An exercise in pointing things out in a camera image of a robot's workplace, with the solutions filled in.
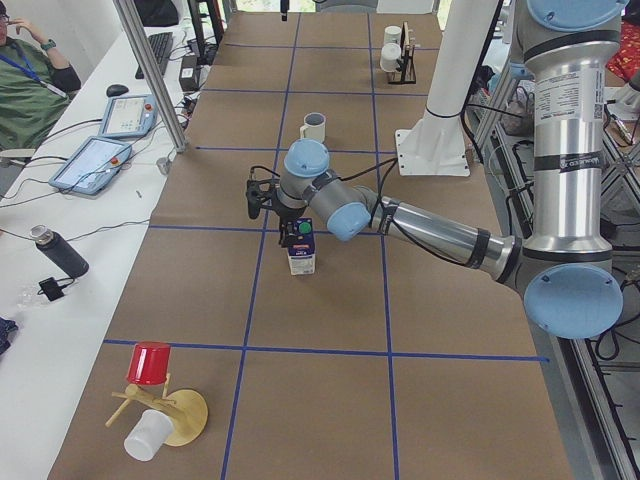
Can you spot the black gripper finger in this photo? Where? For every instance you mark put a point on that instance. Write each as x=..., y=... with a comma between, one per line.
x=284, y=8

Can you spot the black wire mug rack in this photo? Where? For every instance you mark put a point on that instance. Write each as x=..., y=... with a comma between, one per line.
x=405, y=73

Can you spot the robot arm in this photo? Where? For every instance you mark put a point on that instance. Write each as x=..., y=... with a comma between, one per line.
x=562, y=270

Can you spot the near teach pendant tablet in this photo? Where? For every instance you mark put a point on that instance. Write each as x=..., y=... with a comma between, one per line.
x=92, y=167

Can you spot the black binder clip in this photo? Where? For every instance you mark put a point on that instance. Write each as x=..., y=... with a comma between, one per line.
x=53, y=288

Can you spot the black power adapter box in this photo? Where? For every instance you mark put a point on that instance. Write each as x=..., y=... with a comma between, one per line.
x=189, y=73

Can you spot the far teach pendant tablet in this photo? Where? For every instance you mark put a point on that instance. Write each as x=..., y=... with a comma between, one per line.
x=130, y=116

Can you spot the blue white milk carton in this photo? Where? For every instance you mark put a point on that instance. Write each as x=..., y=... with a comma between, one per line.
x=301, y=255

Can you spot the black water bottle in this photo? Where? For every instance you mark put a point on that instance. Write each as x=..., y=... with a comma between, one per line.
x=59, y=251

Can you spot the translucent white plastic cup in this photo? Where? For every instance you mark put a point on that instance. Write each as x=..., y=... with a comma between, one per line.
x=148, y=435

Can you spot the white mug grey inside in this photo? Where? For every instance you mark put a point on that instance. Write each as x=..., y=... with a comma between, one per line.
x=313, y=127

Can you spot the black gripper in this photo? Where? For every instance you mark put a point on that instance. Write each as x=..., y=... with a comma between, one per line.
x=289, y=214

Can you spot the person in green shirt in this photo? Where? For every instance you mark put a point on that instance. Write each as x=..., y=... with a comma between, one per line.
x=37, y=83

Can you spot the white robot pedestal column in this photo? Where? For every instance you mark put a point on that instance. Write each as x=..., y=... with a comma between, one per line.
x=435, y=146

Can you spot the teach pendant tablet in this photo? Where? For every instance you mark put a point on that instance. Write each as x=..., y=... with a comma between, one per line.
x=130, y=116
x=92, y=167

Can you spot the wooden cup tree stand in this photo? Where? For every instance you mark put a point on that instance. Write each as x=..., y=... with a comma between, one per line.
x=186, y=408

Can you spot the black keyboard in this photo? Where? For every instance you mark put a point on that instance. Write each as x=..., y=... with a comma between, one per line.
x=161, y=46

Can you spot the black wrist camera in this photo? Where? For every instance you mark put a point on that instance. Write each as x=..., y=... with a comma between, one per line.
x=260, y=193

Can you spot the white cup on rack upper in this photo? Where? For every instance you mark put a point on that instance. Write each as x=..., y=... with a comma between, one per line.
x=392, y=34

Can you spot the red plastic cup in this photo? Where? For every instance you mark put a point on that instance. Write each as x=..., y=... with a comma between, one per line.
x=149, y=363

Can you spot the white cup on rack lower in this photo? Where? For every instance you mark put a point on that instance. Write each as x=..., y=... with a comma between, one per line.
x=390, y=56

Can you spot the black computer mouse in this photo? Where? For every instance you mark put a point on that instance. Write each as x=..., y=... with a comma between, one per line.
x=116, y=90

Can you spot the aluminium frame post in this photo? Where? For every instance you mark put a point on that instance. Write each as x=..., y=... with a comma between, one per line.
x=142, y=51

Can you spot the white cup on rack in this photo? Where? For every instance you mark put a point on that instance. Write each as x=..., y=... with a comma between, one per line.
x=392, y=34
x=390, y=56

